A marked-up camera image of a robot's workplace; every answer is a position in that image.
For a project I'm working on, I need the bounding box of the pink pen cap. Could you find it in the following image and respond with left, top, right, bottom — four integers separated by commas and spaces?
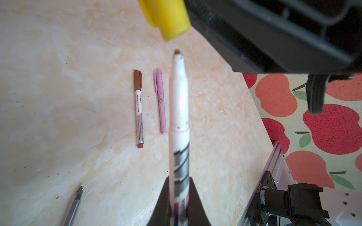
154, 68, 164, 95

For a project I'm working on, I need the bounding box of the white pen yellow tip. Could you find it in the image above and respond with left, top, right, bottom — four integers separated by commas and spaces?
169, 50, 190, 226

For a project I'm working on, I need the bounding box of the pink pen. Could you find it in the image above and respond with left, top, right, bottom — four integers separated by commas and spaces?
158, 93, 167, 135

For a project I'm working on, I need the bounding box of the white pen brown end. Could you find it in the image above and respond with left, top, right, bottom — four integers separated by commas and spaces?
135, 90, 144, 148

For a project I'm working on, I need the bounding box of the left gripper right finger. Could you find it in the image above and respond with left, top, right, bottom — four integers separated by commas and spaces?
188, 177, 211, 226

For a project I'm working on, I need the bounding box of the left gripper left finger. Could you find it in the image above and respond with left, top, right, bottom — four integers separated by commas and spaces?
147, 177, 171, 226

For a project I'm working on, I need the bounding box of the yellow pen cap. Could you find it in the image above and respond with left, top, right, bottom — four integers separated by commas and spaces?
139, 0, 191, 41

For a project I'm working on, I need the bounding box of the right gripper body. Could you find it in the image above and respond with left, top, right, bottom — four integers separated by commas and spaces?
185, 1, 362, 74

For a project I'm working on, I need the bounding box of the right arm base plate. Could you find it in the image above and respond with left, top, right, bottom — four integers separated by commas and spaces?
246, 170, 277, 226

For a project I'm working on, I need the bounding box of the brown pen cap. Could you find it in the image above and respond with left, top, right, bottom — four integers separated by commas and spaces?
133, 70, 142, 90

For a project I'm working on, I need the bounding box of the aluminium front rail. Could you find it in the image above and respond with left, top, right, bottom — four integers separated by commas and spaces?
238, 140, 296, 226

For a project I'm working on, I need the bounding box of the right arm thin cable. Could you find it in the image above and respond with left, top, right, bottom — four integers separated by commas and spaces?
305, 74, 331, 115

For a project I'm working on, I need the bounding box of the light green pen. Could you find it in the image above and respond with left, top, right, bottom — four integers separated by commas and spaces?
63, 185, 84, 226

